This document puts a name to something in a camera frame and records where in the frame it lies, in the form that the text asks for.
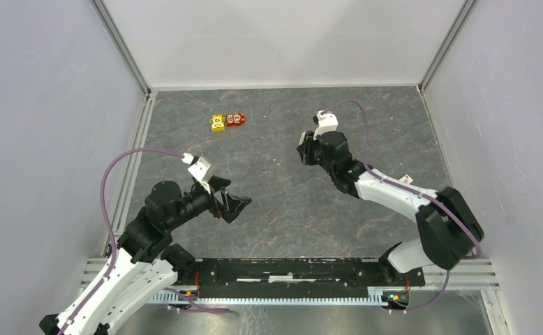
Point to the white stapler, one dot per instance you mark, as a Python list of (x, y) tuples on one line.
[(307, 136)]

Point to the red toy block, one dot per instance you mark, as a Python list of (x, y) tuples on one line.
[(235, 119)]

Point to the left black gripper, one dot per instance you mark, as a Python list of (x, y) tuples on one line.
[(232, 205)]

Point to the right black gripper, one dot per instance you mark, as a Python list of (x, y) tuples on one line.
[(306, 151)]

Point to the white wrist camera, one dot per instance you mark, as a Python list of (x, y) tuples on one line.
[(202, 171), (326, 121)]

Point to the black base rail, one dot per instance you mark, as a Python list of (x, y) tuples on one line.
[(293, 278)]

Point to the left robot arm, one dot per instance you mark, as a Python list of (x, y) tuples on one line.
[(145, 259)]

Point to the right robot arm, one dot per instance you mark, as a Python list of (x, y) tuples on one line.
[(448, 230)]

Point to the yellow toy block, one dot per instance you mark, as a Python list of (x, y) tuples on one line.
[(218, 123)]

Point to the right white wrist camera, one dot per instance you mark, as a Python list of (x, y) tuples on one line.
[(326, 121)]

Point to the white staple box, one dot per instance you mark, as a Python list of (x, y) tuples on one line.
[(406, 179)]

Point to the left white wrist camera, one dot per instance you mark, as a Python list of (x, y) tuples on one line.
[(202, 171)]

